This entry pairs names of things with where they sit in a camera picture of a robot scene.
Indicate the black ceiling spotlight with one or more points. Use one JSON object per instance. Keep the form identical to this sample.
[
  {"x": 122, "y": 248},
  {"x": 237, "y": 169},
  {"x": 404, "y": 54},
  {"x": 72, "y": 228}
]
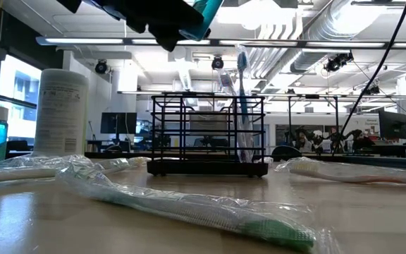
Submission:
[
  {"x": 217, "y": 63},
  {"x": 101, "y": 67}
]

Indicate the black ceiling fixture cluster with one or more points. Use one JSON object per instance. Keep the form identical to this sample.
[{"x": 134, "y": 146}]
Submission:
[{"x": 337, "y": 63}]

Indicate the silver ceiling duct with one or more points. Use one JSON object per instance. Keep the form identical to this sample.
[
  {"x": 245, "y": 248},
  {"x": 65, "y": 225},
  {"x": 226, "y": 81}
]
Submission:
[{"x": 330, "y": 24}]

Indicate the green toothbrush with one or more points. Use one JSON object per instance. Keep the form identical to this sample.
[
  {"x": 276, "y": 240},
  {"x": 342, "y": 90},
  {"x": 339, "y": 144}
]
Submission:
[
  {"x": 189, "y": 208},
  {"x": 30, "y": 173}
]

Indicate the black chair back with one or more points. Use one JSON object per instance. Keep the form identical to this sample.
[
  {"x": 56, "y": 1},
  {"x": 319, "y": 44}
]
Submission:
[{"x": 285, "y": 151}]

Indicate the white wipes canister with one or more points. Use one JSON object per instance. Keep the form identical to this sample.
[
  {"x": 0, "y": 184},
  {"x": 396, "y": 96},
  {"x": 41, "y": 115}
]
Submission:
[{"x": 60, "y": 116}]

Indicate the black office chair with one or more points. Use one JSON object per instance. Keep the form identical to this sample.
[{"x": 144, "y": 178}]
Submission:
[{"x": 18, "y": 145}]

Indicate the black metal stand frame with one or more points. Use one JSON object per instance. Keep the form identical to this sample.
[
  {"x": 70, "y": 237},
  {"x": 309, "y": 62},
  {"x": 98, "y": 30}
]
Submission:
[{"x": 289, "y": 116}]

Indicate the background robot arms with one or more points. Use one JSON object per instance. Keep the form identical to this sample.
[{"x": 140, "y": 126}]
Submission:
[{"x": 312, "y": 138}]

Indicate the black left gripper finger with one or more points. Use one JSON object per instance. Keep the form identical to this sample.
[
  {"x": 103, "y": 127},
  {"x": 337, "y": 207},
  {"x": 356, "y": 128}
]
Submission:
[
  {"x": 160, "y": 12},
  {"x": 169, "y": 40}
]

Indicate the long ceiling light bar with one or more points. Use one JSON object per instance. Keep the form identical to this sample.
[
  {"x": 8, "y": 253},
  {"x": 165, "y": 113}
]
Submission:
[{"x": 83, "y": 41}]

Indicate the orange toothbrush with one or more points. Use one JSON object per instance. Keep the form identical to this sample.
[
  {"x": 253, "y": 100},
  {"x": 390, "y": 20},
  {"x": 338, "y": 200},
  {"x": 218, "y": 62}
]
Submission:
[{"x": 347, "y": 174}]

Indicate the black computer monitor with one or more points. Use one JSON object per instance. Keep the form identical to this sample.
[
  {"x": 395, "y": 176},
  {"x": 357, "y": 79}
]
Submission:
[
  {"x": 393, "y": 125},
  {"x": 118, "y": 122}
]

